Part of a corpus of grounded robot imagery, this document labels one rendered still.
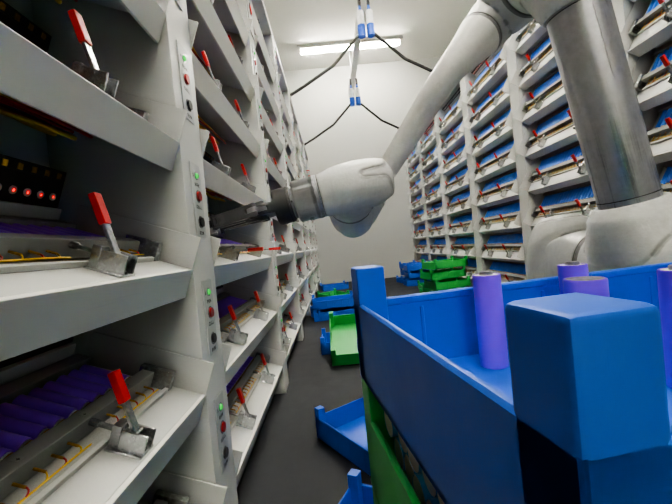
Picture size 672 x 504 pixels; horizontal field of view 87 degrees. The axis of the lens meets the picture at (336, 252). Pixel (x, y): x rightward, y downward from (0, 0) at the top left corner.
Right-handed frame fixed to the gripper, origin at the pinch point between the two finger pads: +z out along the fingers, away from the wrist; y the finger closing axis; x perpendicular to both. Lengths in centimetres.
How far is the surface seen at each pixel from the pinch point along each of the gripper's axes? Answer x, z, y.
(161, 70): 21.5, -8.1, -20.3
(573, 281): -16, -37, -57
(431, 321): -19, -32, -48
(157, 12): 28.4, -10.6, -22.5
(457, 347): -21, -34, -48
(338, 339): -52, -16, 90
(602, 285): -16, -38, -58
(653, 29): 30, -144, 43
